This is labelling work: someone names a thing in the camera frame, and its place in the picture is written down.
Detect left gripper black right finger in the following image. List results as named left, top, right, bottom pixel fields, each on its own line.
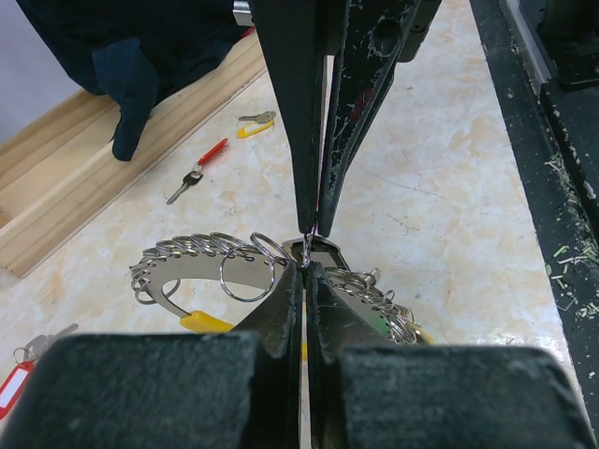
left=306, top=263, right=596, bottom=448

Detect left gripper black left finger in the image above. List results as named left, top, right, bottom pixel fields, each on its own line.
left=1, top=263, right=302, bottom=448

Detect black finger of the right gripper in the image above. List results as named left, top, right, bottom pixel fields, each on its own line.
left=317, top=1, right=441, bottom=237
left=249, top=0, right=347, bottom=234

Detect large keyring with coloured tags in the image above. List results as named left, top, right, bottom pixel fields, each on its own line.
left=129, top=232, right=431, bottom=345

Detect key with black fob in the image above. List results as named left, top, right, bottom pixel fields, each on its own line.
left=283, top=236, right=350, bottom=270

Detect dark navy tank top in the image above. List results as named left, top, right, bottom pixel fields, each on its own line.
left=19, top=0, right=249, bottom=161

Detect key with long red tag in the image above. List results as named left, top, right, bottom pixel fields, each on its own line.
left=167, top=138, right=228, bottom=206

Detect wooden clothes rack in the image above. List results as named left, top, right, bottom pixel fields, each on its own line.
left=1, top=33, right=265, bottom=278

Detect key with yellow ring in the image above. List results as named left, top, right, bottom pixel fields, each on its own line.
left=236, top=110, right=276, bottom=138

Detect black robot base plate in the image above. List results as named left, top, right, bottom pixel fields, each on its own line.
left=471, top=0, right=598, bottom=430

